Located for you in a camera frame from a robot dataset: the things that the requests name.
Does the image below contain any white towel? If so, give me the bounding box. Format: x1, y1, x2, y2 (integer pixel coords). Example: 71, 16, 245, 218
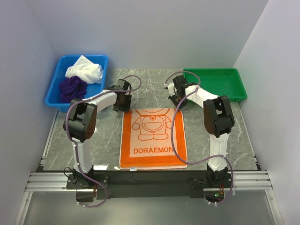
65, 55, 103, 84

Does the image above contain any orange Doraemon towel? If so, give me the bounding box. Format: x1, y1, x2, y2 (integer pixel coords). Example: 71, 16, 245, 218
119, 108, 188, 170

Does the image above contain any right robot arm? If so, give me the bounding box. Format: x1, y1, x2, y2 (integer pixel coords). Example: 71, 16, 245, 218
164, 71, 235, 187

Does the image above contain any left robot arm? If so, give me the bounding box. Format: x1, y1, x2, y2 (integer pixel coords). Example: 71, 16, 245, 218
63, 79, 132, 188

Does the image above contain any green plastic tray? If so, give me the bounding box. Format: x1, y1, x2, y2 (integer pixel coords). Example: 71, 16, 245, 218
183, 68, 248, 103

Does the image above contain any purple towel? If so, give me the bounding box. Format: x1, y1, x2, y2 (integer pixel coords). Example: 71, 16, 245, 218
59, 76, 88, 103

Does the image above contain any blue plastic bin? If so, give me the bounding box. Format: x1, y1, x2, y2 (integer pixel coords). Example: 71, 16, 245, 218
45, 55, 108, 113

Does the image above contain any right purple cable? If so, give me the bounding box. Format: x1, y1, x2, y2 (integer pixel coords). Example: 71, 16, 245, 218
164, 71, 235, 207

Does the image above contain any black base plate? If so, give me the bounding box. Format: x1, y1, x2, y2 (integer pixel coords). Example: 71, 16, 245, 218
66, 170, 233, 200

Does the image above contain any aluminium mounting rail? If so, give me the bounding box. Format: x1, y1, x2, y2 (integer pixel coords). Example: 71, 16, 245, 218
25, 170, 273, 192

